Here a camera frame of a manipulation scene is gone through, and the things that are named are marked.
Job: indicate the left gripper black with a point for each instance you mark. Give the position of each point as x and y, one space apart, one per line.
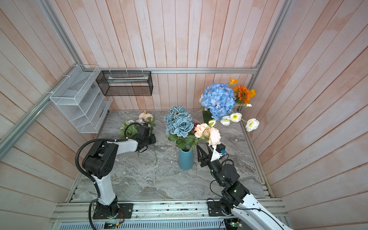
153 136

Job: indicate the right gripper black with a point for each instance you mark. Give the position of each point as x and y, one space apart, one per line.
206 157

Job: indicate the cream rose greenery bunch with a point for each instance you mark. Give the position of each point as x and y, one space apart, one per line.
130 128

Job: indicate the teal ceramic vase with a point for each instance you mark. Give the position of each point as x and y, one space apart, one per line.
186 159

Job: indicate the peach rose flower stem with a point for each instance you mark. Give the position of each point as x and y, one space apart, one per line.
207 132

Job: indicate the red small flower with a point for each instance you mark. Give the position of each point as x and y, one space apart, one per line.
194 128

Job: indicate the dusty blue flower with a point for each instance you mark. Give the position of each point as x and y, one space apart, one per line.
180 128

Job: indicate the white ranunculus flower stem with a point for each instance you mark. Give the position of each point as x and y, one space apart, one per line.
250 125

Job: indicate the blue hydrangea flower stem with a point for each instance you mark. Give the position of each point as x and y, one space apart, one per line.
217 101

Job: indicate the orange gerbera flower stem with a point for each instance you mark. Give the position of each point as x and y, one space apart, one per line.
243 95

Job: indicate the yellow poppy flower stem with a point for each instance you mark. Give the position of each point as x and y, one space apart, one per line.
233 81

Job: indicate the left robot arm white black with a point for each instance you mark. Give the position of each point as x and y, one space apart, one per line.
98 164

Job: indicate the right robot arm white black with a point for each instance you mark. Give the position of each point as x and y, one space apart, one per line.
236 199

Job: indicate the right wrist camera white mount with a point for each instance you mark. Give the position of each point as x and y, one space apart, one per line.
218 152

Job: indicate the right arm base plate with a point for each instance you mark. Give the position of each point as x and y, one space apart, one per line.
217 208

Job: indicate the black mesh wall basket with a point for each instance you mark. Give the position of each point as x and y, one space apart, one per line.
125 83

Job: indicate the white wire mesh shelf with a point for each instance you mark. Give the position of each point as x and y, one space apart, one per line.
80 100

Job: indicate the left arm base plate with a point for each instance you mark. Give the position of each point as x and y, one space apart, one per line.
122 211

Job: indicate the aluminium front rail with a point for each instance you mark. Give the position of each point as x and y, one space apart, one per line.
142 211

